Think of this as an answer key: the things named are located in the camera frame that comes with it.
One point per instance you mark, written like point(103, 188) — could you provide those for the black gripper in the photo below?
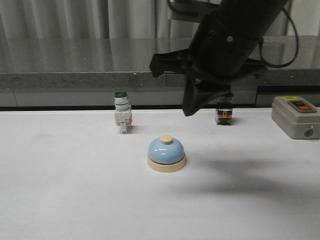
point(217, 56)

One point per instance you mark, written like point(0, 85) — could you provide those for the blue desk bell cream base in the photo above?
point(166, 154)

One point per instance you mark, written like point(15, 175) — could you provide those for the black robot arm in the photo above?
point(247, 18)

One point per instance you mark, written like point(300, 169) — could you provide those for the black selector switch orange block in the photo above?
point(224, 109)

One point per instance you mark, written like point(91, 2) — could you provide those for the green push button switch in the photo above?
point(123, 111)

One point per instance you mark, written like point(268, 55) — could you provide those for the grey start stop switch box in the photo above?
point(297, 117)

